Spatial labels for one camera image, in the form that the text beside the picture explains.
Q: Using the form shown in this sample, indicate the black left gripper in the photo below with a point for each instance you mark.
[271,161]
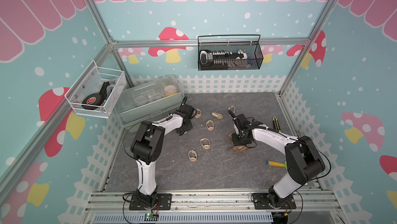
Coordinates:
[189,127]

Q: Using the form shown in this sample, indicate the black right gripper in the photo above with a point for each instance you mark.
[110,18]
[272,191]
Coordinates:
[235,143]

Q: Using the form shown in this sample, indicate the cream watch front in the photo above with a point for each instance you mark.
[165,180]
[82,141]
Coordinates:
[192,155]

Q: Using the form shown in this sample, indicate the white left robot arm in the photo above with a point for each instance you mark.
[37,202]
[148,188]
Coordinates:
[148,142]

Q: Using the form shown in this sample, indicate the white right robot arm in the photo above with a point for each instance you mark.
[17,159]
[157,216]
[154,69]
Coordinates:
[304,161]

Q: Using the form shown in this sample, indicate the cream square dial watch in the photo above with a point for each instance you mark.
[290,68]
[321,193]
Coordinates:
[232,109]

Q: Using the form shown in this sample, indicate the yellow black utility knife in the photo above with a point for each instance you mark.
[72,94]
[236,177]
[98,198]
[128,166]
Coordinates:
[276,124]

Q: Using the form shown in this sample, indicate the green yellow toy paddle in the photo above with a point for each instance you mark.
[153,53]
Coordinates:
[276,164]

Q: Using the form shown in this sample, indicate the translucent green storage box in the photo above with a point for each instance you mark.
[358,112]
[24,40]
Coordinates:
[149,100]

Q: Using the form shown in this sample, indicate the black tape roll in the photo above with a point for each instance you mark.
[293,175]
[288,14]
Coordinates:
[92,101]

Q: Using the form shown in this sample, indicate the green lit circuit board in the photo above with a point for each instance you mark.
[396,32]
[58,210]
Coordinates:
[150,217]

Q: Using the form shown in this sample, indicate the black wire mesh basket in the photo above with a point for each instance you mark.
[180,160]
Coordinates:
[229,52]

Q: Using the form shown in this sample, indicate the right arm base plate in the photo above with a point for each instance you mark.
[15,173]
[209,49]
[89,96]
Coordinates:
[270,201]

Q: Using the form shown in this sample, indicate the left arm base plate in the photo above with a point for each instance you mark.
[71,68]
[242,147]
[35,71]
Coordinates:
[150,202]

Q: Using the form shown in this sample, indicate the clear acrylic wall bin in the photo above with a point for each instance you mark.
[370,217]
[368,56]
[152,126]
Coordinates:
[108,82]

